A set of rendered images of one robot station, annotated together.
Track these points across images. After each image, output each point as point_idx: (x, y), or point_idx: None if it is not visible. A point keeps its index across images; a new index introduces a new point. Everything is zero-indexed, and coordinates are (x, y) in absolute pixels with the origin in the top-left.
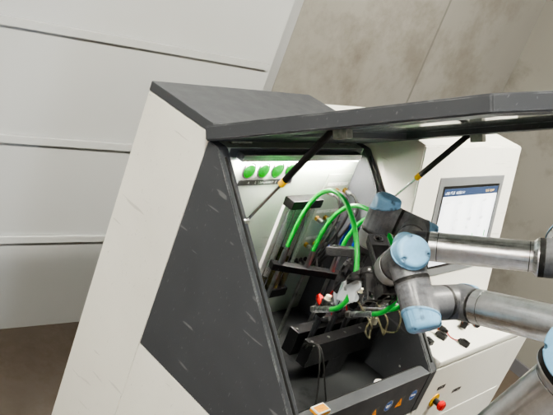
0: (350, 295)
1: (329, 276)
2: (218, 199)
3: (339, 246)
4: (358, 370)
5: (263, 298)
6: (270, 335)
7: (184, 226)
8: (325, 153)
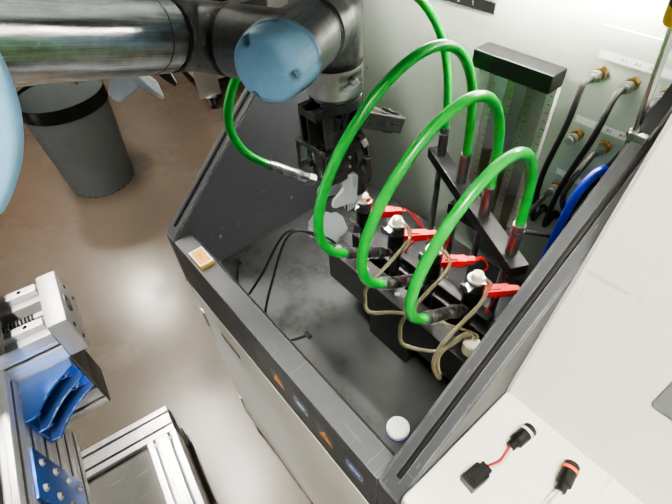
0: None
1: (471, 217)
2: None
3: (383, 111)
4: (425, 397)
5: (242, 98)
6: (219, 138)
7: None
8: None
